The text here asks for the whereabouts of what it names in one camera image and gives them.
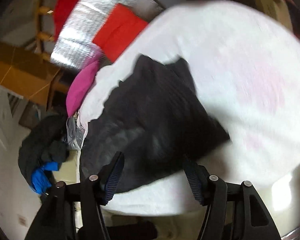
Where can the black ribbed garment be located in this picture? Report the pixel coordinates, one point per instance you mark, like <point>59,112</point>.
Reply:
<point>156,120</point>

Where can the blue cloth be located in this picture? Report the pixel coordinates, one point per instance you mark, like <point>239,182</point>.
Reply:
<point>39,180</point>

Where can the white pink bed blanket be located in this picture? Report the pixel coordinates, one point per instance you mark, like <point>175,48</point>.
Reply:
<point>246,69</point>

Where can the magenta pillow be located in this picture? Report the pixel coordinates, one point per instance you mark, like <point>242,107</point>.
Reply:
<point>80,86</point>

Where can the dark clothes pile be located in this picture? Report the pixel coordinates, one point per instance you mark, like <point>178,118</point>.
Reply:
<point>46,143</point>

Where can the grey plastic bag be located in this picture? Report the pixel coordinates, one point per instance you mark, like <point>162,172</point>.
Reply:
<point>75,134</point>

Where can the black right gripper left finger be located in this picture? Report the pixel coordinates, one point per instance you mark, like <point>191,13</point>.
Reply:
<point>56,217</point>

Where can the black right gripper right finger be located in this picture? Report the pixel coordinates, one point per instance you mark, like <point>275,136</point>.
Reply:
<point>234,211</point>

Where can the red pillow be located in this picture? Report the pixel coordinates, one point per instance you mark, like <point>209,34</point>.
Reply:
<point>119,30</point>

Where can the wooden chair frame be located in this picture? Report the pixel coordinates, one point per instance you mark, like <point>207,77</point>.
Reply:
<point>27,40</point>

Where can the silver quilted foil cover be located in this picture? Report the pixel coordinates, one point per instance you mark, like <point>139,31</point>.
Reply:
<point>74,47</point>

